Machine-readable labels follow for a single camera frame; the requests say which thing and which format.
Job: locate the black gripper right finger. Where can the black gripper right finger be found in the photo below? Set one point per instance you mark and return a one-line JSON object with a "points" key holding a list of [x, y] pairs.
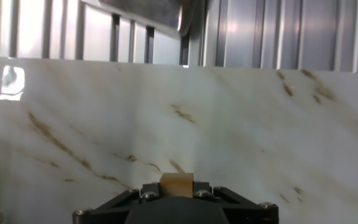
{"points": [[247, 211]]}

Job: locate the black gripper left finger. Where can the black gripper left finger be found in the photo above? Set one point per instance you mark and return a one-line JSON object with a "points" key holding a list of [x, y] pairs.
{"points": [[110, 207]]}

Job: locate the large wooden cube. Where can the large wooden cube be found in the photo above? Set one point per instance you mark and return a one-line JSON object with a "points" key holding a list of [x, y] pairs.
{"points": [[176, 185]]}

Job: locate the silver digital scale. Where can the silver digital scale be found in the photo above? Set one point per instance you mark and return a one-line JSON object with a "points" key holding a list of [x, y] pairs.
{"points": [[141, 12]]}

